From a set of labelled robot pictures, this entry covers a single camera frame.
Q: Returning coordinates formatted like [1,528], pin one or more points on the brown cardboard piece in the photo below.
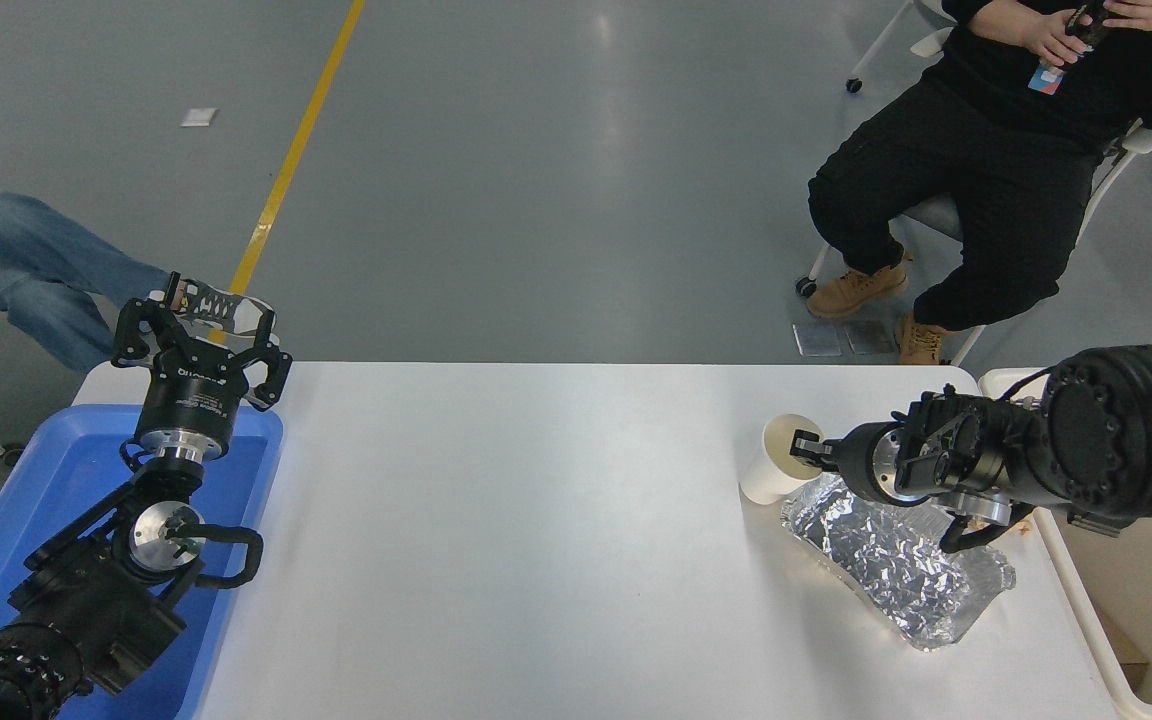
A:
[1132,668]

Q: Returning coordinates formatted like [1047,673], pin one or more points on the person's left hand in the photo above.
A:
[1151,12]

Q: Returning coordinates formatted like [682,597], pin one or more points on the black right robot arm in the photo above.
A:
[1116,430]

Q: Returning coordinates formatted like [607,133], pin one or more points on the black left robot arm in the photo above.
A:
[86,600]

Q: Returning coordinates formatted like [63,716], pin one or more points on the large pale bin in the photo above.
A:
[1116,600]

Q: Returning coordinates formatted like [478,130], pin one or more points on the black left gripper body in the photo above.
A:
[191,405]

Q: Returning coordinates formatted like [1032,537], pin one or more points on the white paper cup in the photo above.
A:
[761,480]

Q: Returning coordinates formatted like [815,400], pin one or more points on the person's right hand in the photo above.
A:
[1036,25]

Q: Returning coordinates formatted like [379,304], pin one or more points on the person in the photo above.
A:
[966,170]
[26,260]

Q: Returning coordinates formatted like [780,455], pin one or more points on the crumpled foil tray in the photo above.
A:
[896,570]

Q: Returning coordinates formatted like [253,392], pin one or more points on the grey square floor plate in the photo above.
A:
[868,338]
[817,340]

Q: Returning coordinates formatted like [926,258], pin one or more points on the blue plastic tray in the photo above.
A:
[56,470]

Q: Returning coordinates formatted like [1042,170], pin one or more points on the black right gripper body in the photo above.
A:
[871,462]

